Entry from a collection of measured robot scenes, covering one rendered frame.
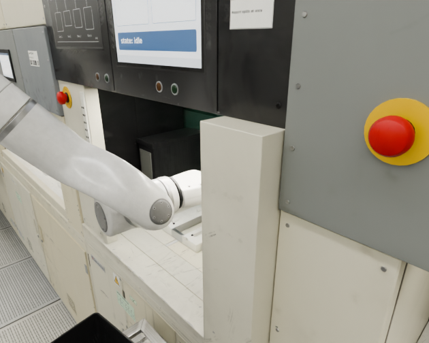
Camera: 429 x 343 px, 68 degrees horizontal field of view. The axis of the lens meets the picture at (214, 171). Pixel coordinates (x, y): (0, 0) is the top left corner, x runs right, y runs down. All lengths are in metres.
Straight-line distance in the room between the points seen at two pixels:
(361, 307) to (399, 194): 0.17
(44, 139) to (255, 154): 0.34
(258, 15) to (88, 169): 0.36
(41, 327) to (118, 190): 1.77
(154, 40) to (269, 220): 0.39
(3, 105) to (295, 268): 0.50
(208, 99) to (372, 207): 0.30
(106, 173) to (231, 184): 0.22
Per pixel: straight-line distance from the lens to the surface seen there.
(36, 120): 0.59
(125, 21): 0.74
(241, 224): 0.48
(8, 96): 0.59
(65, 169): 0.60
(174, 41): 0.60
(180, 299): 0.93
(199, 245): 1.08
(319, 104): 0.41
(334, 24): 0.40
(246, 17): 0.48
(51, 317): 2.30
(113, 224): 0.63
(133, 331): 1.03
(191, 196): 0.69
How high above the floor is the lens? 1.51
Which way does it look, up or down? 22 degrees down
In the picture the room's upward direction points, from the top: straight up
